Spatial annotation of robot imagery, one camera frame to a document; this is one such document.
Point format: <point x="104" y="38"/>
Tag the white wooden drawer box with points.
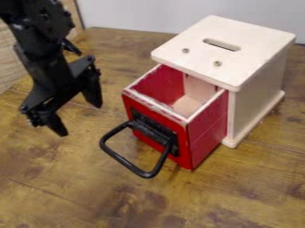
<point x="240" y="57"/>

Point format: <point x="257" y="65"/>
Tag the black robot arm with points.
<point x="40" y="24"/>

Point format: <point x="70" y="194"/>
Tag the black metal drawer handle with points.
<point x="157" y="132"/>

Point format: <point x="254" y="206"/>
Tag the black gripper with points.
<point x="58" y="81"/>

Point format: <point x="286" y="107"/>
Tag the red drawer front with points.
<point x="187" y="106"/>

